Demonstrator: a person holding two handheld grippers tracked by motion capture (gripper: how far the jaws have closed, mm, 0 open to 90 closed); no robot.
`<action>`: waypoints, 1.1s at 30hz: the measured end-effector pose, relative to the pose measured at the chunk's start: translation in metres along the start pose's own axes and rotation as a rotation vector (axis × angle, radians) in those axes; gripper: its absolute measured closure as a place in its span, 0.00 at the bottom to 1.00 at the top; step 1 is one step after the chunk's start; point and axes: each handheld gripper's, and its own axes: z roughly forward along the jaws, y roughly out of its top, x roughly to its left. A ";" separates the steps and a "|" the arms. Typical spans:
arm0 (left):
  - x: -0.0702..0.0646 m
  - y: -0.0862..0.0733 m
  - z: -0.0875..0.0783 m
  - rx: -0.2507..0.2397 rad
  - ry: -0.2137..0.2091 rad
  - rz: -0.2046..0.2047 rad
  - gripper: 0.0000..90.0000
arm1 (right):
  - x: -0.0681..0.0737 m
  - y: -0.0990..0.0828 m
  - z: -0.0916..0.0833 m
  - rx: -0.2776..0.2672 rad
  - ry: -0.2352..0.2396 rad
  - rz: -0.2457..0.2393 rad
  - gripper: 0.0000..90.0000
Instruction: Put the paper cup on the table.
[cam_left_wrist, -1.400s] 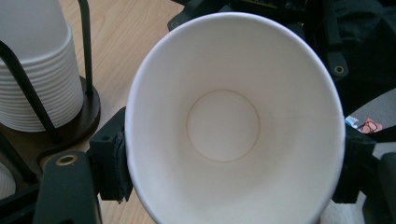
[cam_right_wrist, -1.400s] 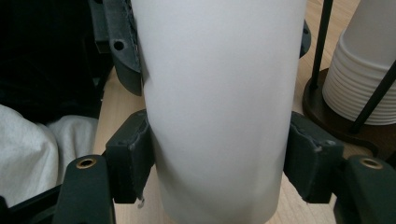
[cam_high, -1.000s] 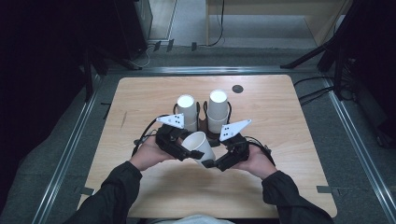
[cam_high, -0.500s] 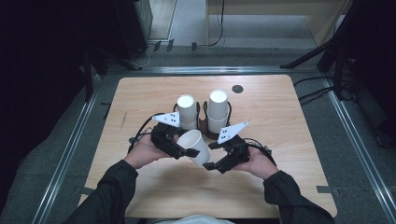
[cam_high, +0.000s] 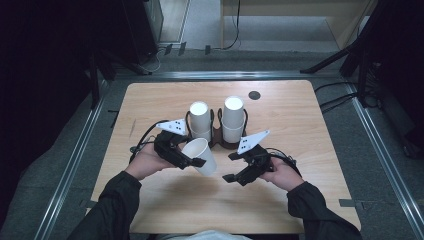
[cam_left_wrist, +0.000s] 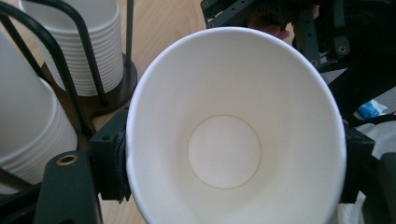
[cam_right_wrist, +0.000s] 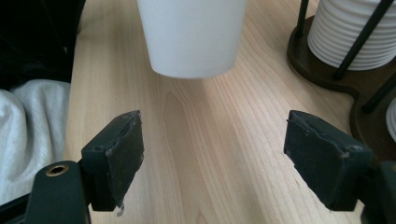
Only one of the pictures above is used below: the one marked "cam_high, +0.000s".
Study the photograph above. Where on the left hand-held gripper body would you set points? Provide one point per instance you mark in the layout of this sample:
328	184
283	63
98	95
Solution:
168	146

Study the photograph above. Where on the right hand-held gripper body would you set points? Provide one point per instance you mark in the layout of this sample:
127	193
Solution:
258	163

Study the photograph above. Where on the white paper cup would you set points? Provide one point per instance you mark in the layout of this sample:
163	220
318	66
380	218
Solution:
199	115
232	135
200	151
233	111
201	135

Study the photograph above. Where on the person's left hand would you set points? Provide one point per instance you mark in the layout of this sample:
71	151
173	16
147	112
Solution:
146	163

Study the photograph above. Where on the person's right hand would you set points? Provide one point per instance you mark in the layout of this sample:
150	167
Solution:
283	176

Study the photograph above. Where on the black round table grommet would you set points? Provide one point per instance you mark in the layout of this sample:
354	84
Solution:
254	95

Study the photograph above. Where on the person's light grey clothing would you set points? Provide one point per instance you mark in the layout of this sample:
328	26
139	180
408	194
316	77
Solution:
203	235

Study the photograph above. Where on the black metal stand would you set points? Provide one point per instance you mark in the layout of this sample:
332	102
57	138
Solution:
95	83

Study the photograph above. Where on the grey tape strip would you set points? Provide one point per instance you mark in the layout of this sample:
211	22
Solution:
347	203
89	204

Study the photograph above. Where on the black cabinet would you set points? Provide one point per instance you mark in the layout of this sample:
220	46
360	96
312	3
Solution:
140	26

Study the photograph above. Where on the black tripod stand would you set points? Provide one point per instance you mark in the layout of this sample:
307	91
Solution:
328	61

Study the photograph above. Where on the light wooden cabinet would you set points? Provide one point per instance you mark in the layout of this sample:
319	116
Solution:
346	20

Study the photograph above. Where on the metal floor rail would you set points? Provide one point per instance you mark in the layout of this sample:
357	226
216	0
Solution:
233	74
383	156
71	166

